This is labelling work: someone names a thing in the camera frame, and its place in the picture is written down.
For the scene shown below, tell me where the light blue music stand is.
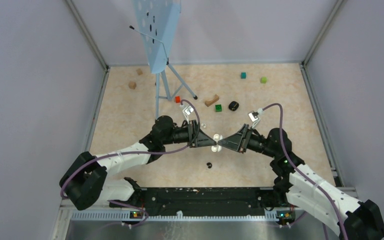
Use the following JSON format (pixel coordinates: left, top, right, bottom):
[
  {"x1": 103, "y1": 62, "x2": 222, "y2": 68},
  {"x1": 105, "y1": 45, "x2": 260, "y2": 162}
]
[{"x1": 129, "y1": 0, "x2": 198, "y2": 119}]

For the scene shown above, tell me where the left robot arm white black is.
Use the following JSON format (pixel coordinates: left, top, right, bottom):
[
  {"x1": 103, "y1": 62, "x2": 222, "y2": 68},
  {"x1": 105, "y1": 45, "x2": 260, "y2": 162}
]
[{"x1": 59, "y1": 115, "x2": 217, "y2": 211}]

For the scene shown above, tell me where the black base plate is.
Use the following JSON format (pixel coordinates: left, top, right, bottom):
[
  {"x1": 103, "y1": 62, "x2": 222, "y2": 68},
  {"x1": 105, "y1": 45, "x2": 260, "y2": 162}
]
[{"x1": 125, "y1": 187, "x2": 290, "y2": 217}]

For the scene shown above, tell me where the small wooden cube far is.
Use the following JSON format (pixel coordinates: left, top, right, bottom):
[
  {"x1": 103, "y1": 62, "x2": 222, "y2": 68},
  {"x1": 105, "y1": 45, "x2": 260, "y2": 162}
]
[{"x1": 136, "y1": 68, "x2": 143, "y2": 76}]

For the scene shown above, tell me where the teal cube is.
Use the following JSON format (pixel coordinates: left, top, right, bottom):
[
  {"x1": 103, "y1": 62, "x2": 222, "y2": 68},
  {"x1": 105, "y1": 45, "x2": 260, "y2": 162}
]
[{"x1": 240, "y1": 72, "x2": 247, "y2": 79}]

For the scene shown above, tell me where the lime green cube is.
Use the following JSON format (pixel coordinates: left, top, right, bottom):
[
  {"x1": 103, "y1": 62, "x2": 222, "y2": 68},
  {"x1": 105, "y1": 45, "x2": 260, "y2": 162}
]
[{"x1": 260, "y1": 76, "x2": 267, "y2": 84}]

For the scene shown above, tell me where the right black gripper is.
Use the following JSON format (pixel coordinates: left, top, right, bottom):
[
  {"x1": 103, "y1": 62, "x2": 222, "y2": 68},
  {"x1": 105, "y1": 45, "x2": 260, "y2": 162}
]
[{"x1": 218, "y1": 123, "x2": 278, "y2": 158}]

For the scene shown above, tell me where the wooden cube near stand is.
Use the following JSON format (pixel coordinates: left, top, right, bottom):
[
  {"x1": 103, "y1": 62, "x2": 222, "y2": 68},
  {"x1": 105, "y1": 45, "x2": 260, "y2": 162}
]
[{"x1": 128, "y1": 81, "x2": 137, "y2": 90}]

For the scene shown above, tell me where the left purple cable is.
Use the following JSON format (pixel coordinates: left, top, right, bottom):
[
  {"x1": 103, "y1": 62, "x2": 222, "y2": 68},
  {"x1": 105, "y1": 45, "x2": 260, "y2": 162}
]
[{"x1": 60, "y1": 99, "x2": 202, "y2": 229}]

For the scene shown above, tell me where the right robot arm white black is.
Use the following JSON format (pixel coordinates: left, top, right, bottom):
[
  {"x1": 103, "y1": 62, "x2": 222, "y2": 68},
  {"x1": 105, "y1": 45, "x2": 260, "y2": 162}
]
[{"x1": 217, "y1": 124, "x2": 384, "y2": 240}]

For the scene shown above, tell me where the aluminium rail frame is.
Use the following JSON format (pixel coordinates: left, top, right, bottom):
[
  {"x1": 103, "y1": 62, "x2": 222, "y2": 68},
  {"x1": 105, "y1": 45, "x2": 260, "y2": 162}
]
[{"x1": 51, "y1": 187, "x2": 372, "y2": 240}]

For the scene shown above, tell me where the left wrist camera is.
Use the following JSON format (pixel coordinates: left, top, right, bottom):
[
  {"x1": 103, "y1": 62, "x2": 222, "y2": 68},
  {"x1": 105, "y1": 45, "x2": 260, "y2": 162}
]
[{"x1": 180, "y1": 103, "x2": 194, "y2": 123}]

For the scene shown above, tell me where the white charging case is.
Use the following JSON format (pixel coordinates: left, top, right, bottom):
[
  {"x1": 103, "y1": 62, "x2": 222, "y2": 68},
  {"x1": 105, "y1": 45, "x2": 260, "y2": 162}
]
[{"x1": 211, "y1": 134, "x2": 223, "y2": 153}]

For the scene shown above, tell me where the black earbud charging case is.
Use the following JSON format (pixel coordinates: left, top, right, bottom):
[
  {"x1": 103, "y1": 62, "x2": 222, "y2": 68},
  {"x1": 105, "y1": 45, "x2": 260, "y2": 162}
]
[{"x1": 228, "y1": 101, "x2": 240, "y2": 112}]

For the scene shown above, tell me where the green lego brick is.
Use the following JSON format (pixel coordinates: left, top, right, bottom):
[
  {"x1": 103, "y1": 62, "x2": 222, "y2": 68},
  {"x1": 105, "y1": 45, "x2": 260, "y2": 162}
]
[{"x1": 214, "y1": 104, "x2": 223, "y2": 113}]

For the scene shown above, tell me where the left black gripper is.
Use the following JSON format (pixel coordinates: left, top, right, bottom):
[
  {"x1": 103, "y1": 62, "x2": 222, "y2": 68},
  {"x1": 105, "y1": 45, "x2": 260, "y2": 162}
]
[{"x1": 162, "y1": 119, "x2": 217, "y2": 148}]

